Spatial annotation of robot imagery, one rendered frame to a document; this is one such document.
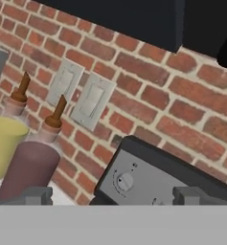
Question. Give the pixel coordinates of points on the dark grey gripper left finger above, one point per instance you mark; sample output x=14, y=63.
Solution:
x=35, y=196

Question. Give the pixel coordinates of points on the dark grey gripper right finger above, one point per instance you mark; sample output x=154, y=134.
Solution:
x=188, y=196

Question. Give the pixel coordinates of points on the dark red oil bottle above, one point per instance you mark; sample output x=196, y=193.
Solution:
x=28, y=166

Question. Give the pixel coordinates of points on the black and silver toaster oven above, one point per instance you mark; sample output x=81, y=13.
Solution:
x=156, y=172

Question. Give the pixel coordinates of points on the yellow oil bottle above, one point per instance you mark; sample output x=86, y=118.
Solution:
x=4, y=140

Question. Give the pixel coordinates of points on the white toaster oven knob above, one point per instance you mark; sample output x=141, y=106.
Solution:
x=125, y=181

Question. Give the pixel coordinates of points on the grey wall switch plate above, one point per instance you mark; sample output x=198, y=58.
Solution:
x=63, y=82
x=92, y=101

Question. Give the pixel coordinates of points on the black wall cupboard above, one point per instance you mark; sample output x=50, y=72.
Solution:
x=143, y=19

